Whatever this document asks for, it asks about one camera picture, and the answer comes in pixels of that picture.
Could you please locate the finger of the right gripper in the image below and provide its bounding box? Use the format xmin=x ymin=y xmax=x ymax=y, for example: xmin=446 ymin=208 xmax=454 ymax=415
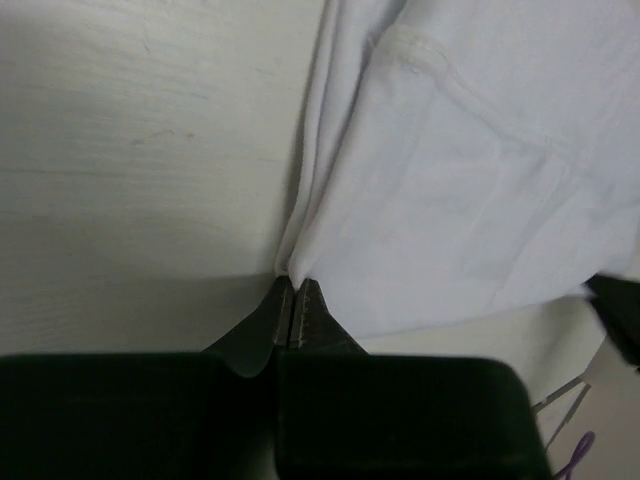
xmin=586 ymin=274 xmax=640 ymax=372

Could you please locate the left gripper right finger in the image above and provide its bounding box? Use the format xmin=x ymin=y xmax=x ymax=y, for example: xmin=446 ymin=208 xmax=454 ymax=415
xmin=274 ymin=280 xmax=552 ymax=479

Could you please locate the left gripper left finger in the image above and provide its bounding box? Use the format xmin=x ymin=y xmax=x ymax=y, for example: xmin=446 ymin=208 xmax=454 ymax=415
xmin=1 ymin=277 xmax=293 ymax=479

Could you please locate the white skirt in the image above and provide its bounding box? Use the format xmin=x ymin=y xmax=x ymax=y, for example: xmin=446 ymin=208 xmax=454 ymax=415
xmin=275 ymin=1 xmax=639 ymax=338

